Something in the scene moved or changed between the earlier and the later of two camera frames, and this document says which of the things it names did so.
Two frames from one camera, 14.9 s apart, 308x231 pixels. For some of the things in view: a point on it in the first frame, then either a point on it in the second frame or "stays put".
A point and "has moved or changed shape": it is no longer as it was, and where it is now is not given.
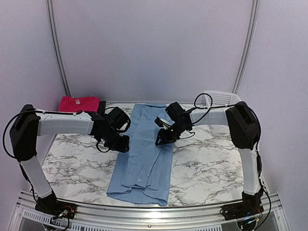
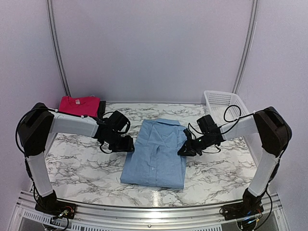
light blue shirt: x=143 y=174 has moved or changed shape
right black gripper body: x=173 y=135 -> x=201 y=144
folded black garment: x=102 y=107 stays put
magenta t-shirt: x=71 y=103 stays put
